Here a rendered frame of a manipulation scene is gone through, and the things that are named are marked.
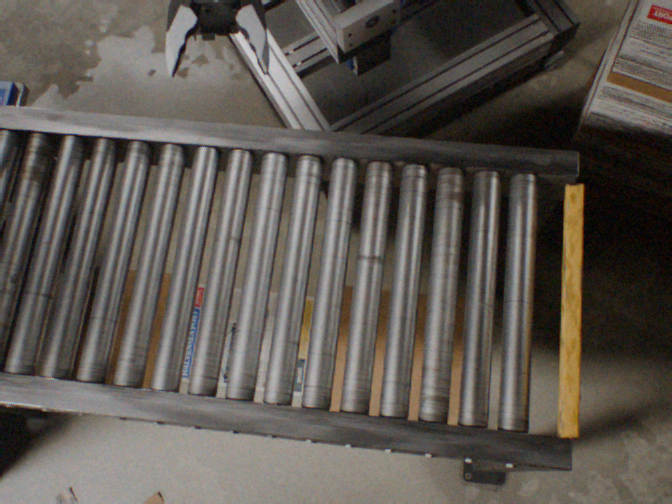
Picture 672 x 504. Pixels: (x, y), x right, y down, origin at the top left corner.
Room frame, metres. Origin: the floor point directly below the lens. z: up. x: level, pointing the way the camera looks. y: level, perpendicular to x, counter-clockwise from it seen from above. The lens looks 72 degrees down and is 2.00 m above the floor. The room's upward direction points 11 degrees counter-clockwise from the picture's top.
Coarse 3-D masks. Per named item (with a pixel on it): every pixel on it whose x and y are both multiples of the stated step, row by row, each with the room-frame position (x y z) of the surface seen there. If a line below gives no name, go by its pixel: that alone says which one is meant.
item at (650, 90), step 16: (592, 80) 0.92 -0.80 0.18; (608, 80) 0.69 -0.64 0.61; (624, 80) 0.68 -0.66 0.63; (592, 96) 0.77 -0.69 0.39; (656, 96) 0.63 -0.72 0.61; (592, 128) 0.68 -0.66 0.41; (624, 144) 0.63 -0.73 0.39; (640, 144) 0.61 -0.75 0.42; (592, 176) 0.64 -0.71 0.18; (624, 192) 0.59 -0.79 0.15
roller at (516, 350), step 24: (528, 192) 0.42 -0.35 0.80; (528, 216) 0.37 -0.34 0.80; (528, 240) 0.33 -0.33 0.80; (528, 264) 0.29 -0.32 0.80; (504, 288) 0.26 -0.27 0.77; (528, 288) 0.25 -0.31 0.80; (504, 312) 0.22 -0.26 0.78; (528, 312) 0.21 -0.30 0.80; (504, 336) 0.18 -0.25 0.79; (528, 336) 0.17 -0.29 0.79; (504, 360) 0.14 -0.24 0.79; (528, 360) 0.13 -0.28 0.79; (504, 384) 0.10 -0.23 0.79; (528, 384) 0.09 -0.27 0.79; (504, 408) 0.06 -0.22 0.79; (528, 408) 0.06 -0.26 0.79
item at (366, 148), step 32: (0, 128) 0.75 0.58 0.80; (32, 128) 0.74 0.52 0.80; (64, 128) 0.73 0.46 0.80; (96, 128) 0.71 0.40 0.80; (128, 128) 0.70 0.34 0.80; (160, 128) 0.69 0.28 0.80; (192, 128) 0.67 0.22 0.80; (224, 128) 0.66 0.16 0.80; (256, 128) 0.65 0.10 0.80; (288, 128) 0.63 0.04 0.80; (192, 160) 0.64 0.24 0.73; (224, 160) 0.62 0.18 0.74; (256, 160) 0.61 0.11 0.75; (384, 160) 0.53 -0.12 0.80; (416, 160) 0.52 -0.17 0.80; (448, 160) 0.51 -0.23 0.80; (480, 160) 0.49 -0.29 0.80; (512, 160) 0.48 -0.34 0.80; (544, 160) 0.47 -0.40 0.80; (576, 160) 0.46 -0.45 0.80; (544, 192) 0.44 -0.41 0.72
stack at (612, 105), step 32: (640, 0) 0.81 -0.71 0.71; (640, 32) 0.69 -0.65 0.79; (608, 64) 0.80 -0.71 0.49; (640, 64) 0.67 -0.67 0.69; (608, 96) 0.68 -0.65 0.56; (640, 96) 0.65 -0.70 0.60; (576, 128) 0.73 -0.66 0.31; (608, 128) 0.66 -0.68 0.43; (640, 128) 0.63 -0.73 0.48; (608, 160) 0.64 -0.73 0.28; (640, 160) 0.60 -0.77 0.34; (608, 192) 0.61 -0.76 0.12; (640, 192) 0.57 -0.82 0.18; (640, 224) 0.53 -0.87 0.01
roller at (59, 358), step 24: (96, 144) 0.68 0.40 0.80; (96, 168) 0.63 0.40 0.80; (96, 192) 0.58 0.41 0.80; (96, 216) 0.54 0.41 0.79; (72, 240) 0.50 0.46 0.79; (96, 240) 0.50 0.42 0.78; (72, 264) 0.45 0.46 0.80; (72, 288) 0.41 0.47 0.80; (72, 312) 0.37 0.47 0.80; (72, 336) 0.33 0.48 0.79; (48, 360) 0.29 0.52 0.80; (72, 360) 0.29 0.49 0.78
